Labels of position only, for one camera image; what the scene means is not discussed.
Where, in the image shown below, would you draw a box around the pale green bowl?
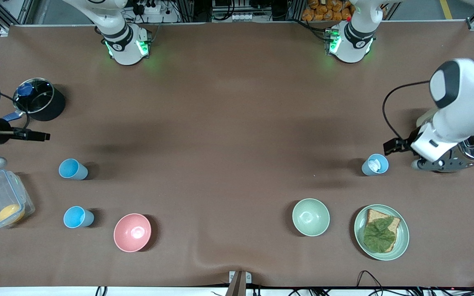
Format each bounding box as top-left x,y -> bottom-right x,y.
292,198 -> 331,237

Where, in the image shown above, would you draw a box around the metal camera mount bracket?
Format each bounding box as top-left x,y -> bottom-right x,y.
225,270 -> 252,296

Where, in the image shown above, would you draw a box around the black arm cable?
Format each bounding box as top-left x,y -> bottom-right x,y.
0,92 -> 31,130
382,81 -> 432,143

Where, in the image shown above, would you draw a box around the brown bread slice with crust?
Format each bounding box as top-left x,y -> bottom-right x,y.
364,208 -> 401,253

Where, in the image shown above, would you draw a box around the blue cup with white paper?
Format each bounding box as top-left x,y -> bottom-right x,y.
361,153 -> 390,177

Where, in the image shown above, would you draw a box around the orange round fruit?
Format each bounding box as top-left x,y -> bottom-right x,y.
0,204 -> 26,225

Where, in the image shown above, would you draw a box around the glass lid with blue knob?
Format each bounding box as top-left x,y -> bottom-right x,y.
13,78 -> 55,115

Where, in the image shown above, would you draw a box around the white socket strip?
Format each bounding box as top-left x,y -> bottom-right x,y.
230,14 -> 269,22

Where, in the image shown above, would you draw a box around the green lettuce leaf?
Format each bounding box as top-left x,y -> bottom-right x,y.
363,217 -> 397,252

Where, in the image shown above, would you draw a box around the pale green plate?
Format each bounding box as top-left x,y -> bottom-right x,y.
353,204 -> 410,261

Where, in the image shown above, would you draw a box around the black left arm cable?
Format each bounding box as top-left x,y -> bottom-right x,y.
382,81 -> 432,143

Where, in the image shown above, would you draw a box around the orange snack bags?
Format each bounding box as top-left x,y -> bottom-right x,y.
301,0 -> 355,22

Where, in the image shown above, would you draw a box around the blue plastic cup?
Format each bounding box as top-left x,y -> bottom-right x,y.
58,158 -> 89,181
63,206 -> 95,229

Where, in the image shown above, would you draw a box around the pink bowl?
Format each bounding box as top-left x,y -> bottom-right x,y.
113,213 -> 152,253

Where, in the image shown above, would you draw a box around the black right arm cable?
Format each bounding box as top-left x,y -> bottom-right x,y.
0,92 -> 31,130

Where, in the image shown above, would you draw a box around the black pot with blue handle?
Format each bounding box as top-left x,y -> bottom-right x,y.
2,77 -> 67,123

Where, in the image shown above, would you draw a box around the white power strip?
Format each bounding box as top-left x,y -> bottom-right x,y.
137,0 -> 163,15

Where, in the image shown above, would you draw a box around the black looped cable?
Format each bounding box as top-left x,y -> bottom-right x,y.
356,270 -> 386,289

